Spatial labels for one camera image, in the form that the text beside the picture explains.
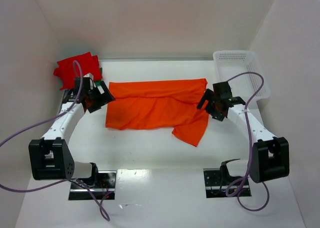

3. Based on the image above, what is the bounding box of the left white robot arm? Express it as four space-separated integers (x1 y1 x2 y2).
28 77 115 185

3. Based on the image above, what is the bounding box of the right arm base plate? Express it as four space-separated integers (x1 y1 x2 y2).
203 168 239 198

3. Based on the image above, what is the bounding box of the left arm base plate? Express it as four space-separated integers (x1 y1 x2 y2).
68 170 117 200

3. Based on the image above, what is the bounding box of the orange t shirt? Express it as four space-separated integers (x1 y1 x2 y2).
105 78 209 146

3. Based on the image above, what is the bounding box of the folded green t shirt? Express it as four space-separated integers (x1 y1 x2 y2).
94 67 103 86

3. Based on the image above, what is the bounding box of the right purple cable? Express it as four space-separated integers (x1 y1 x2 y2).
224 72 271 211

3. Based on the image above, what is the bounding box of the folded red t shirt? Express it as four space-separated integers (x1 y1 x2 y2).
53 52 103 90

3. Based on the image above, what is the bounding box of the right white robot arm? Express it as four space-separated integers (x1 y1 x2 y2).
196 81 290 183

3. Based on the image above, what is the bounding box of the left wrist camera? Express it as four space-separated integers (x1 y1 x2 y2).
84 73 104 93

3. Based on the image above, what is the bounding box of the white plastic basket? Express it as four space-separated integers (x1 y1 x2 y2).
212 50 264 101

